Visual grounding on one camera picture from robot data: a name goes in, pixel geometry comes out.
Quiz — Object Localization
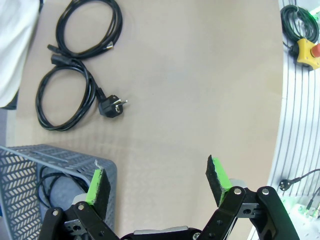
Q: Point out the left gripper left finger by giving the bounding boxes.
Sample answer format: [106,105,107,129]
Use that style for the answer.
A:
[41,161,121,240]

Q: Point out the black power cable Schuko plug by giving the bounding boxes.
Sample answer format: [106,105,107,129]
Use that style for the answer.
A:
[34,55,129,131]

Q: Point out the person torso white sweatshirt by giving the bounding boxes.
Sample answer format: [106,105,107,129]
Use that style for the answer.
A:
[0,0,41,111]

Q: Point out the yellow emergency stop button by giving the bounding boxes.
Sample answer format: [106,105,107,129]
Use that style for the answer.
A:
[296,38,320,72]

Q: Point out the black cable silver plug end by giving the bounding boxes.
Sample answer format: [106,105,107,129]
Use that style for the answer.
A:
[46,0,124,60]

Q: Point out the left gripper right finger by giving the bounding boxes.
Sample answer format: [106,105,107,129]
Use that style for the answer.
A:
[197,154,301,240]

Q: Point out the blue-grey plastic basket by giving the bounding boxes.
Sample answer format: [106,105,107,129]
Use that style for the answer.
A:
[0,143,118,240]

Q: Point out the small black plug lead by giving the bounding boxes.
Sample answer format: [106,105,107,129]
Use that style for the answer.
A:
[278,169,320,193]

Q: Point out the thin black cable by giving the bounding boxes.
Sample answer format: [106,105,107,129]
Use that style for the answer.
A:
[37,171,88,209]

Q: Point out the black emergency stop cable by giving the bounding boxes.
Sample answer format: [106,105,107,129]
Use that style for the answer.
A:
[279,4,320,55]

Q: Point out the slotted aluminium base plate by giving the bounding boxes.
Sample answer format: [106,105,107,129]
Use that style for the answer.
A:
[267,0,320,240]

